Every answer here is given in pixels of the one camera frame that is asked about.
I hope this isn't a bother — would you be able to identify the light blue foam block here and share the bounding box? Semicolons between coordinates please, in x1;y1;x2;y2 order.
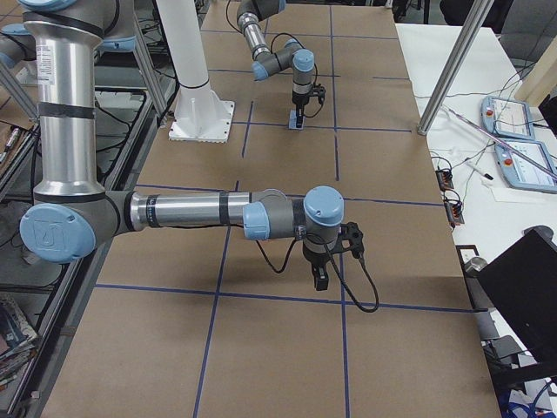
288;110;304;131

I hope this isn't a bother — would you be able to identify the lower orange connector block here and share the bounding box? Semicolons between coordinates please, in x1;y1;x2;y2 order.
443;198;465;228

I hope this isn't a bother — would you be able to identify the orange connector block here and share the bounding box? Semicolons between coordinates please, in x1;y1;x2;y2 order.
435;168;453;192
443;198;465;228

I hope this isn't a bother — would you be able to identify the upper orange connector block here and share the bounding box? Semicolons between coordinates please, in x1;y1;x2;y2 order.
435;168;453;192

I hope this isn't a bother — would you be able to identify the silver metal cylinder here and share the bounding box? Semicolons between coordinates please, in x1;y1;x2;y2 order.
464;256;488;278

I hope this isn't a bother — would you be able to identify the black marker pen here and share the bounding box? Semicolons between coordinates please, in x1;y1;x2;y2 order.
466;160;493;181

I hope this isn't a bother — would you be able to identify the upper teach pendant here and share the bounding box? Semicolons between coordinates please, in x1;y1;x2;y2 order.
480;96;535;140

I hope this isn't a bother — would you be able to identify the teach pendant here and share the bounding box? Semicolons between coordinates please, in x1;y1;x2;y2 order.
494;139;556;194
480;96;535;140

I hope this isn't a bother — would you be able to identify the black monitor back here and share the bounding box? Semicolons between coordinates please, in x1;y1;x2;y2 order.
478;230;556;362

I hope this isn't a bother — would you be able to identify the lower teach pendant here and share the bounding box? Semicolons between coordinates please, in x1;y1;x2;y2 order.
494;139;556;194

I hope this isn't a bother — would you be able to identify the stack of magazines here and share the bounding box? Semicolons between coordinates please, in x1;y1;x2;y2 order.
1;293;38;390

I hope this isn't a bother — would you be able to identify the black looped camera cable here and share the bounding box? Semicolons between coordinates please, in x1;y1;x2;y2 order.
254;230;381;312

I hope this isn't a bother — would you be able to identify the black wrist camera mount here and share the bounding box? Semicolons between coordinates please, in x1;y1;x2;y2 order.
335;222;365;260

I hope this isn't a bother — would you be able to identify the white camera post with base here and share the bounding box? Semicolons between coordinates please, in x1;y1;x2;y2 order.
157;0;235;143

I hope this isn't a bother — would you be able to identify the aluminium frame post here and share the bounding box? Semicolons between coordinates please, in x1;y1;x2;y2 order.
418;0;494;135

